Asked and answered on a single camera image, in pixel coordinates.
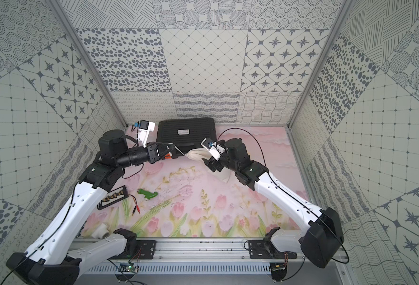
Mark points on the black tray with brass parts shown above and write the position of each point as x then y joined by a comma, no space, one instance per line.
113,197

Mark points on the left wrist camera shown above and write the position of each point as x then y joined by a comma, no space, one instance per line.
143,129

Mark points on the beige cloth soil bag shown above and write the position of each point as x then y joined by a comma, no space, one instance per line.
198,154

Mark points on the white plastic fitting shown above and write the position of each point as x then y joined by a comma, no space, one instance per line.
101,232

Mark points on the green plastic nozzle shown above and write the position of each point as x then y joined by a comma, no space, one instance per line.
147,194

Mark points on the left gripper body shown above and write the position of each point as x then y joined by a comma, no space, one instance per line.
153,152

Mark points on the green circuit board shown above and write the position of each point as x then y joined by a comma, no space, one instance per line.
129,268

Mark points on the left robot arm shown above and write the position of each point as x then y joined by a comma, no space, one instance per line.
48,261

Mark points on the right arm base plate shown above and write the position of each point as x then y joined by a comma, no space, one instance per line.
262,250

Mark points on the black plastic tool case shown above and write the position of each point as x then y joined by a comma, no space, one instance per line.
186,134

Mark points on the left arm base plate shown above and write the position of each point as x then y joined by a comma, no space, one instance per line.
140,249

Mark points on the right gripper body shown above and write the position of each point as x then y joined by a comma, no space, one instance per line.
223,161

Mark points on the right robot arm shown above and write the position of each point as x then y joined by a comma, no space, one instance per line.
320,235

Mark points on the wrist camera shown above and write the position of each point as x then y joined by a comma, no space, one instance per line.
213,148
143,129

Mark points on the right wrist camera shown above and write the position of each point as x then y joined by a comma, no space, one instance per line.
213,148

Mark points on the red and black clip leads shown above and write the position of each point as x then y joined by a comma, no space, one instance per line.
136,207

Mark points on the right black controller box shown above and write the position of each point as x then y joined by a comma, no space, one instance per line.
278,271

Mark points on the aluminium mounting rail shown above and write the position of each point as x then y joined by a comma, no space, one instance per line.
204,250

